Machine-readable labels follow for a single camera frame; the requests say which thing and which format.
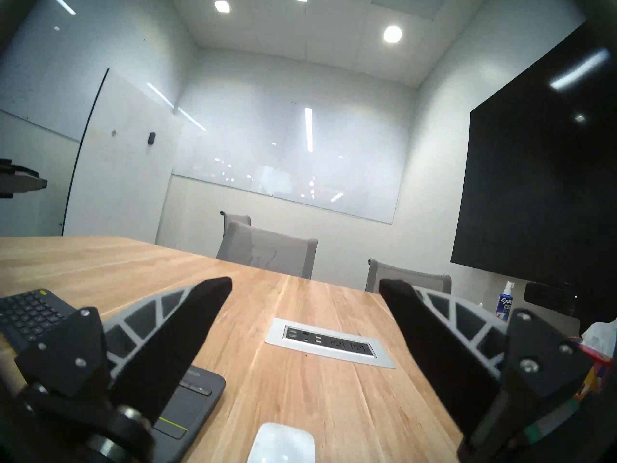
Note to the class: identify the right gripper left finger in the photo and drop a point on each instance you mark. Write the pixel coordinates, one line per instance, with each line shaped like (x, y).
(164, 341)

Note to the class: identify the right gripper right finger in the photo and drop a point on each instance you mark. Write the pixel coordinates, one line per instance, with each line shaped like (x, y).
(448, 360)

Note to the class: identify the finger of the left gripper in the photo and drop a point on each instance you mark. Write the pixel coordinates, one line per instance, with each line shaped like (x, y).
(19, 180)

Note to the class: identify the whiteboard cleaner spray bottle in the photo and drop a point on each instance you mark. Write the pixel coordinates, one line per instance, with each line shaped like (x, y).
(505, 303)

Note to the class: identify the grey fabric chair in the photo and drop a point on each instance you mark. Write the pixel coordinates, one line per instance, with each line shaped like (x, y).
(409, 279)

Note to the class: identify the silver table power outlet panel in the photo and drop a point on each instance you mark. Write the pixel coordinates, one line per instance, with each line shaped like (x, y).
(332, 344)

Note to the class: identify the black video sound bar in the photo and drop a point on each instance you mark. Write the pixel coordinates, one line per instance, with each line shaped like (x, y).
(549, 295)

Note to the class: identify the wide grey mesh chair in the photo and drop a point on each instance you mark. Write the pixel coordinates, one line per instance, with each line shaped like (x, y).
(270, 250)

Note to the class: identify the grey office chair with armrests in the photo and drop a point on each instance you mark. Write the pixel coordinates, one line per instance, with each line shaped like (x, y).
(236, 218)

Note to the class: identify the red floral tissue box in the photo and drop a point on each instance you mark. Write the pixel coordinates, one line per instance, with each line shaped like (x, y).
(597, 365)

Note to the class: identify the white tissue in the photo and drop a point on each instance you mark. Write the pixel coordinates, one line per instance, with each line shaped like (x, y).
(602, 334)

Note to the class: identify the round ceiling light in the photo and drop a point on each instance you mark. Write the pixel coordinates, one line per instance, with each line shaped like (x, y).
(393, 34)
(222, 6)

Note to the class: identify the wall glass whiteboard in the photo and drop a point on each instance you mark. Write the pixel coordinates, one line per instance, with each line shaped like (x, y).
(38, 81)
(289, 168)

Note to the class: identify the large black wall screen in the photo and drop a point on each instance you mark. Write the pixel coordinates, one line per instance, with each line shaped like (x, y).
(540, 177)

